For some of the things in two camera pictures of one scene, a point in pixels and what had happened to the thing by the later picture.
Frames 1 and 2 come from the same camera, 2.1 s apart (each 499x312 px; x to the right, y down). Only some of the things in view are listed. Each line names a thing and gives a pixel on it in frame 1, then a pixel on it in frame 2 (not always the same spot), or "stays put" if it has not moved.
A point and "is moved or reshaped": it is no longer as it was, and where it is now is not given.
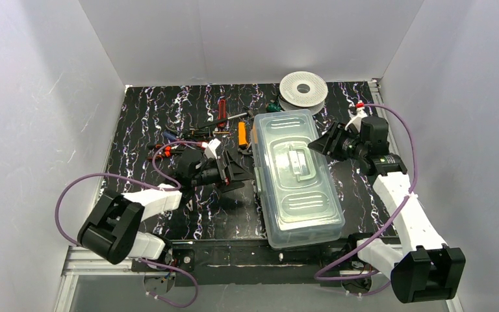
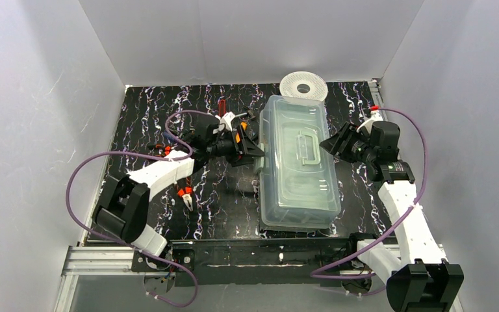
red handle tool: x=222 y=112 stays put
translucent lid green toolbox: x=295 y=182 is moved or reshaped
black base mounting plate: x=253 y=261 stays put
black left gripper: x=225 y=168 -> x=238 y=143
